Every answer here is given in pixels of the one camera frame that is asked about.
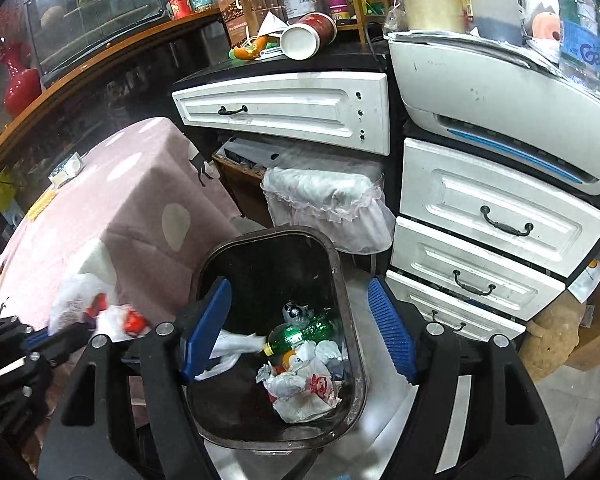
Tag pink dotted tablecloth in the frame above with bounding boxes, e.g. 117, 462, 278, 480
0, 117, 246, 431

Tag cardboard box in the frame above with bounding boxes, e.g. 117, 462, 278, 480
565, 300, 600, 372

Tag white red plastic bag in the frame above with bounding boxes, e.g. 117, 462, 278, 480
47, 272, 154, 342

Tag red paper cup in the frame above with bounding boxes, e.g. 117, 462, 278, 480
279, 12, 339, 61

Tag orange plush toy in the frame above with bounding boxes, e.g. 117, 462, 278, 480
530, 10, 564, 44

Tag cream pot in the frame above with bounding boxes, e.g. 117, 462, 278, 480
402, 0, 467, 34

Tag red vase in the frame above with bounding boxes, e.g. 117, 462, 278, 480
2, 42, 44, 118

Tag large water bottle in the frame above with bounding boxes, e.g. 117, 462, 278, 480
557, 0, 600, 87

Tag thin white plastic bag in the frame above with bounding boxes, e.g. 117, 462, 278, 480
195, 330, 265, 382

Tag glass fish tank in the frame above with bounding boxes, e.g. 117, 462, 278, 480
25, 0, 169, 79

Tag white printer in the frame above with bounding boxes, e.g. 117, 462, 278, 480
387, 30, 600, 197

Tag yellow sponge cloth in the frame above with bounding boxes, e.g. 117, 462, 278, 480
27, 191, 59, 222

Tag brown paper sack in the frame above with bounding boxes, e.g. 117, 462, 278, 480
520, 290, 589, 382

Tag green plastic bottle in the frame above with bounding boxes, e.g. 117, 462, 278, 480
264, 312, 343, 358

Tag crumpled white paper trash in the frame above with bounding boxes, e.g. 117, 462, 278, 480
257, 355, 344, 424

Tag green orange plastic tool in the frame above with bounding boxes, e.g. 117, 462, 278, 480
230, 34, 267, 62

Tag brown cardboard boxes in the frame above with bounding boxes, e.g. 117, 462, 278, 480
214, 0, 289, 49

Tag dark glass display counter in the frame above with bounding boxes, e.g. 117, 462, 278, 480
0, 10, 222, 243

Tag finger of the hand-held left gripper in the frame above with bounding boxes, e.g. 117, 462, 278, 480
22, 321, 100, 362

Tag dark trash bin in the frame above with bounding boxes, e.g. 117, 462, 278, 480
185, 226, 368, 451

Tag crushed black white can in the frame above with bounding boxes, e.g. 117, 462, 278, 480
282, 301, 317, 332

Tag white drawer black handle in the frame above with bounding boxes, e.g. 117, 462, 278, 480
385, 270, 527, 344
399, 137, 600, 279
390, 216, 567, 322

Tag white lace cover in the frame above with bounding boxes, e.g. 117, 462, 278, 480
260, 166, 397, 257

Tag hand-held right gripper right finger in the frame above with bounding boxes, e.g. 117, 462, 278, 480
367, 276, 566, 480

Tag small white box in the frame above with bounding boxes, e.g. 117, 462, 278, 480
49, 152, 85, 187

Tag folded white paper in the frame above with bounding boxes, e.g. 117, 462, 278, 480
256, 10, 292, 37

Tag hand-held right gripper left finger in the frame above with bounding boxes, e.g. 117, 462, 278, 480
37, 276, 233, 480

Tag wide white drawer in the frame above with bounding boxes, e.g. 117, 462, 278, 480
172, 72, 392, 157

